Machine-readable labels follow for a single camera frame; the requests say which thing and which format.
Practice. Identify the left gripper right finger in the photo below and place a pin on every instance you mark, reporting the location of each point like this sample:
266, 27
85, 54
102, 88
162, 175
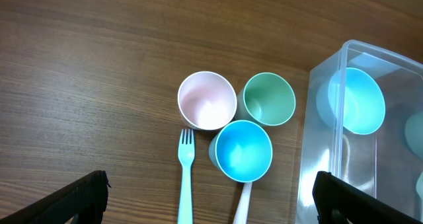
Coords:
339, 202

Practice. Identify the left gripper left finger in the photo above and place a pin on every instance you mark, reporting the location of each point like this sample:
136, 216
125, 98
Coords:
82, 201

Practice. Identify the clear plastic container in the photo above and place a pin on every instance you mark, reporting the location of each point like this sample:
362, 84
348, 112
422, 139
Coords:
379, 164

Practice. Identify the white plastic spoon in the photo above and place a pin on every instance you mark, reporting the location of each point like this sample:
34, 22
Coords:
241, 214

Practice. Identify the teal plastic bowl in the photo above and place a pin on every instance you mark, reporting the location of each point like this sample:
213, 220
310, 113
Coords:
353, 99

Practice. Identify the light blue plastic bowl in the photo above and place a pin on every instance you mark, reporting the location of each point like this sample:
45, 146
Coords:
413, 134

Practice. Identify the blue plastic cup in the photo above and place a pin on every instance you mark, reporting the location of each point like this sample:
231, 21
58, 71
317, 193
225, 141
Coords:
242, 150

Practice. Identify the light blue fork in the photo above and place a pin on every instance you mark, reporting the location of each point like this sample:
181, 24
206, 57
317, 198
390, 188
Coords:
186, 156

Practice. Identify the green plastic cup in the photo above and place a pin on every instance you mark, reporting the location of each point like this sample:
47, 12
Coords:
267, 99

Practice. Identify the pink plastic cup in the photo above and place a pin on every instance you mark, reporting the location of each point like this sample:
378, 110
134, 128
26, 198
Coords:
206, 101

